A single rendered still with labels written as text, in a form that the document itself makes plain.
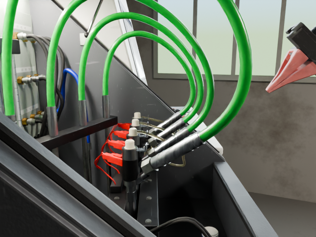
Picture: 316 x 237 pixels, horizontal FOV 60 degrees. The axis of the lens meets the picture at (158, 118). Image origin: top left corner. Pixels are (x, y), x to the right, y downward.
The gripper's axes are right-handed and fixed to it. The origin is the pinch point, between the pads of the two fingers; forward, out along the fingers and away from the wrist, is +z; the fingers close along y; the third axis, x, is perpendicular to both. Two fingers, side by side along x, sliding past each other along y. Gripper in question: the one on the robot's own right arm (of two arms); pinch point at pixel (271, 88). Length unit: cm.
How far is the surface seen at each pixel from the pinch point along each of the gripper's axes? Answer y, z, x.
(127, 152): 8.9, 23.8, 7.0
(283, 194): -119, 48, -199
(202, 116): 3.5, 12.7, -5.0
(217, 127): 3.7, 8.0, 16.5
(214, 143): -8.8, 22.8, -38.4
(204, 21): 44, -6, -208
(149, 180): 0.8, 31.9, -6.6
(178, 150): 4.6, 13.7, 16.0
